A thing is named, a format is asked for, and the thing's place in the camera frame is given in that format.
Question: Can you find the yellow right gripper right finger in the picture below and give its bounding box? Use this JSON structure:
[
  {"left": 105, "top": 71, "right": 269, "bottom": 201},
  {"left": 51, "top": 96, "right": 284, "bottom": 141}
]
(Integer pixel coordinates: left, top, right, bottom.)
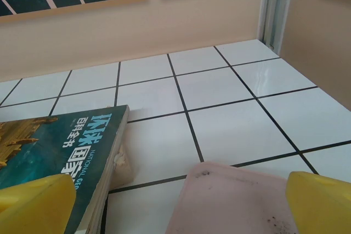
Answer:
[{"left": 285, "top": 170, "right": 351, "bottom": 234}]

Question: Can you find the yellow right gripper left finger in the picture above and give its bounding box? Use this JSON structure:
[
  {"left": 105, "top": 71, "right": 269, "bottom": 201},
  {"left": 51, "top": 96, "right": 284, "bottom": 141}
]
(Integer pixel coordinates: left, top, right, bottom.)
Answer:
[{"left": 0, "top": 173, "right": 77, "bottom": 234}]

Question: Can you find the teal National Geographic book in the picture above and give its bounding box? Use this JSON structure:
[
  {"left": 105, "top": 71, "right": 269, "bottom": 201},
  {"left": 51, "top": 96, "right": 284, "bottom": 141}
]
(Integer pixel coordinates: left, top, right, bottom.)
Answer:
[{"left": 0, "top": 104, "right": 130, "bottom": 234}]

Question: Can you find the pink pencil case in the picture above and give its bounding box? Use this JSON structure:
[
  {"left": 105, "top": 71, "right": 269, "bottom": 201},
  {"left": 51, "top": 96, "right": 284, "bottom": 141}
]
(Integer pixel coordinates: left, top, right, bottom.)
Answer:
[{"left": 165, "top": 161, "right": 302, "bottom": 234}]

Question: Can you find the aluminium corner post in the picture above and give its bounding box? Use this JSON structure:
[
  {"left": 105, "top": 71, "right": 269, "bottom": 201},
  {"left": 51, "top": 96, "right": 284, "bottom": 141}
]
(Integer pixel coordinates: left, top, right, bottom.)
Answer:
[{"left": 256, "top": 0, "right": 296, "bottom": 55}]

